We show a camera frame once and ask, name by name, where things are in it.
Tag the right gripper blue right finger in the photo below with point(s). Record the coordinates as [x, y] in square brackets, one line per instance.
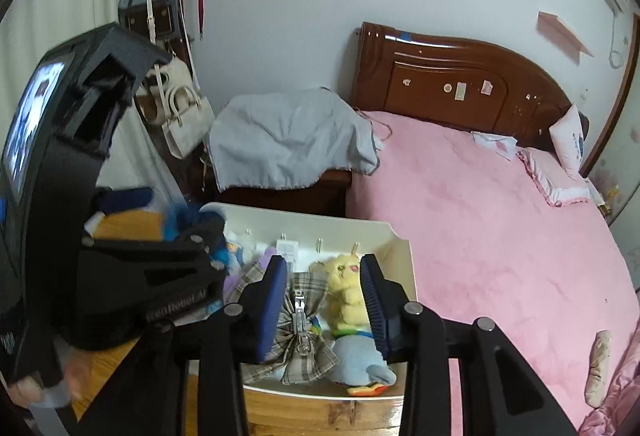
[385, 301]

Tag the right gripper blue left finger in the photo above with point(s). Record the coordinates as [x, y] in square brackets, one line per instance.
[263, 301]

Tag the plaid fabric bow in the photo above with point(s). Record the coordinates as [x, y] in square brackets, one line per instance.
[299, 354]

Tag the blue green cloth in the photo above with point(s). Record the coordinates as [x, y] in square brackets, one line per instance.
[182, 221]

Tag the purple plush toy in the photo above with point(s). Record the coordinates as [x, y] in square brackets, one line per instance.
[250, 273]

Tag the person's left hand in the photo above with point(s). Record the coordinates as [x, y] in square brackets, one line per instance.
[72, 371]

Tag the yellow plush toy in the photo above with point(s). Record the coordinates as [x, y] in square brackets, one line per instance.
[347, 312]

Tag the blue rainbow pony plush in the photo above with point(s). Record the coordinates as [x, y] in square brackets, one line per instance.
[361, 368]

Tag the white plastic tray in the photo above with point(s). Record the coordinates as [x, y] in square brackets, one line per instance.
[320, 239]

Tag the pink bed blanket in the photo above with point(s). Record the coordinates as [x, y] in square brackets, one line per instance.
[485, 243]

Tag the grey cloth on nightstand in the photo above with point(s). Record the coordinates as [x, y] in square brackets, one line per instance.
[288, 140]

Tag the white handbag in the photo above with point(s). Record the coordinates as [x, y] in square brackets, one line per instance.
[184, 115]

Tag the white folded paper on bed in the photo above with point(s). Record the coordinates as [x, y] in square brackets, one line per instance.
[504, 146]

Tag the pink flat pillow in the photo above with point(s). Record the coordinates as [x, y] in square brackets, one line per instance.
[550, 178]

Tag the beige sock on bed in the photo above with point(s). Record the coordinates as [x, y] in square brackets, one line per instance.
[599, 362]

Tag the brown wooden headboard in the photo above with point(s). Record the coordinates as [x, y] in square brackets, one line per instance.
[460, 83]

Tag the white pink pillow upright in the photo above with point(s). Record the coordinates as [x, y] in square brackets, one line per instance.
[568, 141]

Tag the pink clothing pile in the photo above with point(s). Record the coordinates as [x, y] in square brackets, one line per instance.
[618, 403]

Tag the blue denim bag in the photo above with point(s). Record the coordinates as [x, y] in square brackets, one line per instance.
[135, 15]

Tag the white curtain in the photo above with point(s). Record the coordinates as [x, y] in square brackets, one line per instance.
[29, 29]

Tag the pink wall shelf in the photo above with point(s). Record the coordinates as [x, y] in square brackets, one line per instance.
[554, 22]

